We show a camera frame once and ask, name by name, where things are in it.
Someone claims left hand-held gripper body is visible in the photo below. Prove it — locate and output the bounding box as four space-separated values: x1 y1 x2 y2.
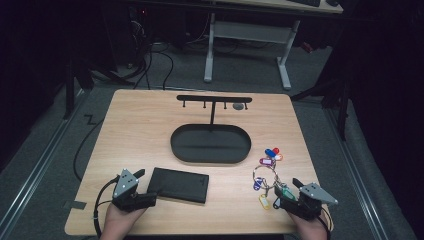
111 168 144 213

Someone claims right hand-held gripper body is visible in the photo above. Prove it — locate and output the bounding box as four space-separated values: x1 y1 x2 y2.
288 182 339 221

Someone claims black wallet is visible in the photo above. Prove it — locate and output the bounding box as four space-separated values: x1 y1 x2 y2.
146 166 210 205

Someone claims key ring with coloured tags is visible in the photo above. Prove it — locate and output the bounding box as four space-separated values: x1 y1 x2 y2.
252 146 296 212

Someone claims person's right hand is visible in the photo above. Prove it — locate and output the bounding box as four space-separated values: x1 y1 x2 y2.
289 213 329 240

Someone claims person's left hand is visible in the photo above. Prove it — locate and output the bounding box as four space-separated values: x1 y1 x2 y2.
99 203 147 240

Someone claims grey tape strip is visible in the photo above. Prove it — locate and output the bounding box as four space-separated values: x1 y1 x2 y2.
62 199 88 211

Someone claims black metal stand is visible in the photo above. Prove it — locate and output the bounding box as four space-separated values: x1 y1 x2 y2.
62 54 96 121
291 78 353 142

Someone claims desk with grey metal legs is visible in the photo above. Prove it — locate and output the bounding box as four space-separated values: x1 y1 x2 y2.
203 0 344 91

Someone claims black keyboard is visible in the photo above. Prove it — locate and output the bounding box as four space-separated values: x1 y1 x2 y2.
289 0 322 8

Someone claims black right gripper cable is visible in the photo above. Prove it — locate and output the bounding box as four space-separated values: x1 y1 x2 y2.
316 206 334 234

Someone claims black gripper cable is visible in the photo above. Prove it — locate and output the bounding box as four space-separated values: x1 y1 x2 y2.
316 206 334 234
92 176 120 238

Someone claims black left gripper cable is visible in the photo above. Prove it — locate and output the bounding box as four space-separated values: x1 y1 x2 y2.
92 176 120 238

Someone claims metal floor rail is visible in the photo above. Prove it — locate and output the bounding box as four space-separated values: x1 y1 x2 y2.
324 108 389 240
0 89 88 233

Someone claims black floor cable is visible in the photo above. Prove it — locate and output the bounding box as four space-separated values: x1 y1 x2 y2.
72 114 105 183

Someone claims bundle of black cables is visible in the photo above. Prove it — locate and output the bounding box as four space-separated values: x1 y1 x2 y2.
124 19 175 91

